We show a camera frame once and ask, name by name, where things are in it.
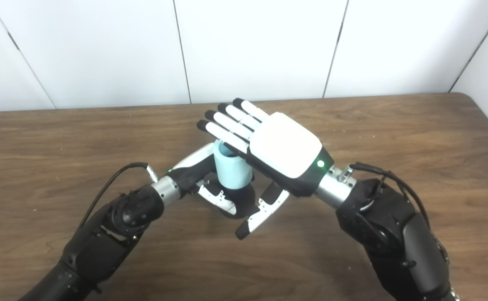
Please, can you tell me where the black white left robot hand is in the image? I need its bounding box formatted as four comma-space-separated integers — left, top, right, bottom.
167, 142, 238, 216

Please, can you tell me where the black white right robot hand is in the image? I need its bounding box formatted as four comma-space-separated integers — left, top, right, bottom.
197, 98, 335, 240

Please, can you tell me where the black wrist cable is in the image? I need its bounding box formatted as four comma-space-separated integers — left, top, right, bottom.
338, 162, 449, 264
77, 162, 159, 230

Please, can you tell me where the black funnel-shaped nozzle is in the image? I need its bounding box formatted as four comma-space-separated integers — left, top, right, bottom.
219, 182, 259, 219

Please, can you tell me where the light-blue short hose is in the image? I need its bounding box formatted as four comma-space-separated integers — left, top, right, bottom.
213, 139, 253, 189

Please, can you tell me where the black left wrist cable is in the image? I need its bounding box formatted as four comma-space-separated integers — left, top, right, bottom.
77, 162, 159, 230

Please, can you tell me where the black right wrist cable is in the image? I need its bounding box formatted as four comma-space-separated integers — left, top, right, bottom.
338, 162, 449, 264

